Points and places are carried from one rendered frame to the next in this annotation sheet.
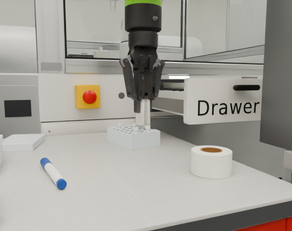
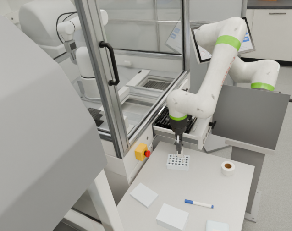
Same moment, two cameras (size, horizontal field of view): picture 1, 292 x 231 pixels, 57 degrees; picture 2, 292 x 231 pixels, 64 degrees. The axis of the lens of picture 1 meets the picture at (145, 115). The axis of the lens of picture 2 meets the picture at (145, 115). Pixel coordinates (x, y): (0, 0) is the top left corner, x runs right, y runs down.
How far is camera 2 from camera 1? 1.14 m
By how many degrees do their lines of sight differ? 44
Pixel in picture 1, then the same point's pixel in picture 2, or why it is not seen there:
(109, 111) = not seen: hidden behind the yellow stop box
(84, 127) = (139, 163)
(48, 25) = (122, 134)
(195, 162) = (227, 173)
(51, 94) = (128, 162)
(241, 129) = not seen: hidden behind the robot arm
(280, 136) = (222, 133)
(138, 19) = (183, 124)
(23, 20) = not seen: outside the picture
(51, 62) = (125, 150)
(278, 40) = (220, 102)
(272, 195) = (250, 173)
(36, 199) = (215, 215)
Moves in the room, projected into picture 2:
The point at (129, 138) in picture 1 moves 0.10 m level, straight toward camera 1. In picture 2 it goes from (186, 167) to (201, 177)
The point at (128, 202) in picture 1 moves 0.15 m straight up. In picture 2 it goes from (232, 200) to (235, 180)
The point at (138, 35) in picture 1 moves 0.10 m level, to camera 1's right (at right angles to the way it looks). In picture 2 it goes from (182, 129) to (195, 120)
